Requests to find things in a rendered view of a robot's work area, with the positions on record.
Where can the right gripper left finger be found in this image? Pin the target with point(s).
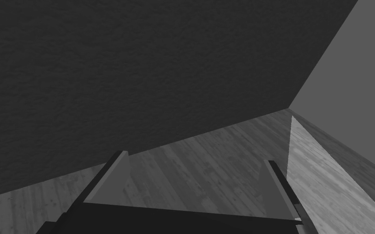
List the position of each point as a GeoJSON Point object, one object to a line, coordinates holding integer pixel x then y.
{"type": "Point", "coordinates": [109, 183]}

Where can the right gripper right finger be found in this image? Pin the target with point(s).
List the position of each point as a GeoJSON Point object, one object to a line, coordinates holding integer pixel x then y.
{"type": "Point", "coordinates": [277, 195]}

